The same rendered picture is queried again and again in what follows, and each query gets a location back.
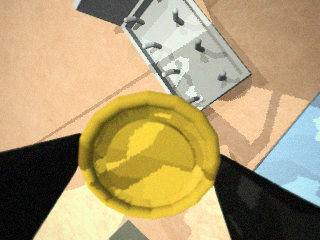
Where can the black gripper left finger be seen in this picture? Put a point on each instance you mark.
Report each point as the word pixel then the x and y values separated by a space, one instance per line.
pixel 32 179

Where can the white dish rack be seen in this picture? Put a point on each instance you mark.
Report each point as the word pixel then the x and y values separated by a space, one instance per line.
pixel 183 49

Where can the light blue flat mat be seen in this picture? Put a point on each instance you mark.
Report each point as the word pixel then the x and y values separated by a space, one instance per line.
pixel 294 162

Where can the yellow plate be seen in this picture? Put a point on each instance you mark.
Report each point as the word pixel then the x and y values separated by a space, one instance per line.
pixel 149 155

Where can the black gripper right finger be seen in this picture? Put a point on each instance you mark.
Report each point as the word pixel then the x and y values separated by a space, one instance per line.
pixel 255 208

